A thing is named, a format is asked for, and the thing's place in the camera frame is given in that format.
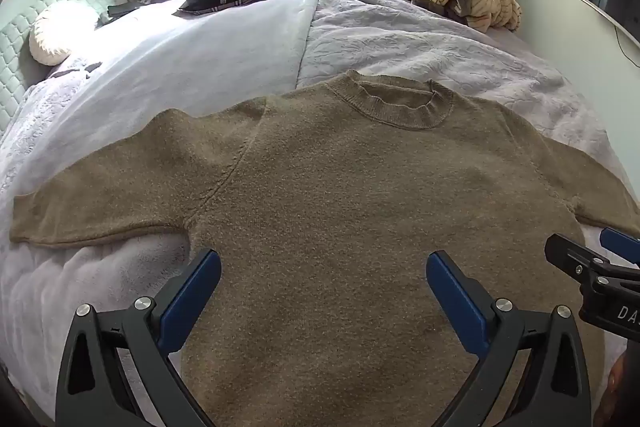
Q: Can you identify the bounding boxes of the dark flat object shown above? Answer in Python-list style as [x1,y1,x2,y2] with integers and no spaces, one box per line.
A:
[97,2,143,25]

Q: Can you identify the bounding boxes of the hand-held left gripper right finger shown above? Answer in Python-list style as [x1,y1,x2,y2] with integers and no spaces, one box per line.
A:
[425,250,593,427]

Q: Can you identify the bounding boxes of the person's right hand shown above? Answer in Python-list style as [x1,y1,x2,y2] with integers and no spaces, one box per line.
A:
[606,349,640,427]

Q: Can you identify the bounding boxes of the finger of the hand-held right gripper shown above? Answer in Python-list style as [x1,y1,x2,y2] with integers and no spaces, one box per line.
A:
[544,233,613,282]
[599,228,640,268]

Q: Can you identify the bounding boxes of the black television cable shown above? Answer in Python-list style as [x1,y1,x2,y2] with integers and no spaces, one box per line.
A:
[614,24,640,68]

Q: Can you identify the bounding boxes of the white round pillow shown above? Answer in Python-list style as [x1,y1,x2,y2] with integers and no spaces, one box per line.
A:
[28,1,101,66]

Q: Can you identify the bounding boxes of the grey quilted headboard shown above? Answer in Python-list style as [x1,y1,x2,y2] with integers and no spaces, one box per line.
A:
[0,0,118,132]

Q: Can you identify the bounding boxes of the brown knit sweater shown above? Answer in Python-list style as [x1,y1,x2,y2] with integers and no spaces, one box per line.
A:
[9,69,640,427]

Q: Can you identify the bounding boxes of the lavender embossed blanket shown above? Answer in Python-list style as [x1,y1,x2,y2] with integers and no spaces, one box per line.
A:
[0,0,636,427]

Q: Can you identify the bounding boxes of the white duvet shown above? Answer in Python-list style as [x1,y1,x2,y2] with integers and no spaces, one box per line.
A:
[10,0,321,188]

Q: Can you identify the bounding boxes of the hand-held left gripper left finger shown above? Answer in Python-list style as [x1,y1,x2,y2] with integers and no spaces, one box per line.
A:
[55,248,222,427]

